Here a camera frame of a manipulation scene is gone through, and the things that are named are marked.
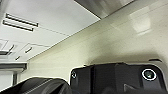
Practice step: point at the black robot torso link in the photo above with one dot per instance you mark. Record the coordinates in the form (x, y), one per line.
(36, 86)

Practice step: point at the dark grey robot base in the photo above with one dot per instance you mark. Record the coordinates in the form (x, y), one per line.
(110, 78)

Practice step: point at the white two-door base cabinet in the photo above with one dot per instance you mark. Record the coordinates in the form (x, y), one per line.
(50, 20)

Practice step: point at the white drawer stack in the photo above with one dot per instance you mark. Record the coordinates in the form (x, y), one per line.
(20, 50)

